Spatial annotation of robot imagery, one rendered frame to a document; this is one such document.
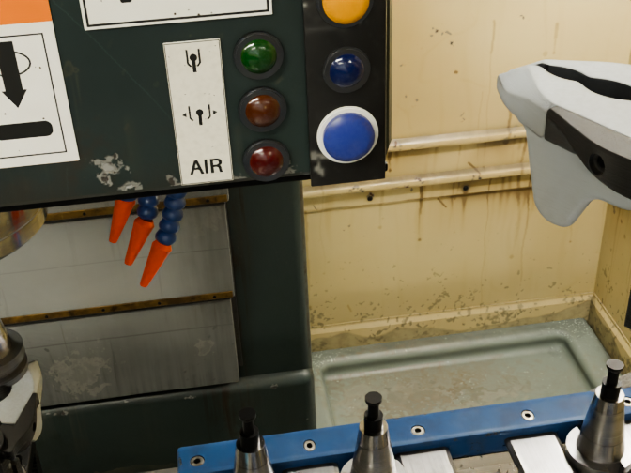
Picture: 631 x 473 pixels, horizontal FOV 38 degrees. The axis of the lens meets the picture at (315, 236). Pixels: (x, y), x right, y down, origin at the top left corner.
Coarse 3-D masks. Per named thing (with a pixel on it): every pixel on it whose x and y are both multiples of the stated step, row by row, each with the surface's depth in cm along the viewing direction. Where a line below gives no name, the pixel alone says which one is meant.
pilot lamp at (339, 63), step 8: (344, 56) 50; (352, 56) 50; (336, 64) 50; (344, 64) 50; (352, 64) 50; (360, 64) 51; (336, 72) 50; (344, 72) 50; (352, 72) 51; (360, 72) 51; (336, 80) 51; (344, 80) 51; (352, 80) 51; (360, 80) 51
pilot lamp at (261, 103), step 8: (256, 96) 51; (264, 96) 51; (248, 104) 51; (256, 104) 51; (264, 104) 51; (272, 104) 51; (248, 112) 51; (256, 112) 51; (264, 112) 51; (272, 112) 51; (256, 120) 51; (264, 120) 51; (272, 120) 52
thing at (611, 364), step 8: (608, 360) 82; (616, 360) 82; (608, 368) 82; (616, 368) 82; (608, 376) 83; (616, 376) 82; (608, 384) 83; (616, 384) 83; (600, 392) 84; (608, 392) 83; (616, 392) 83
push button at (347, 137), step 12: (336, 120) 52; (348, 120) 52; (360, 120) 52; (324, 132) 52; (336, 132) 52; (348, 132) 52; (360, 132) 52; (372, 132) 53; (324, 144) 53; (336, 144) 52; (348, 144) 53; (360, 144) 53; (372, 144) 53; (336, 156) 53; (348, 156) 53; (360, 156) 53
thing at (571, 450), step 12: (576, 432) 89; (576, 444) 88; (624, 444) 88; (576, 456) 87; (624, 456) 86; (576, 468) 87; (588, 468) 85; (600, 468) 85; (612, 468) 86; (624, 468) 85
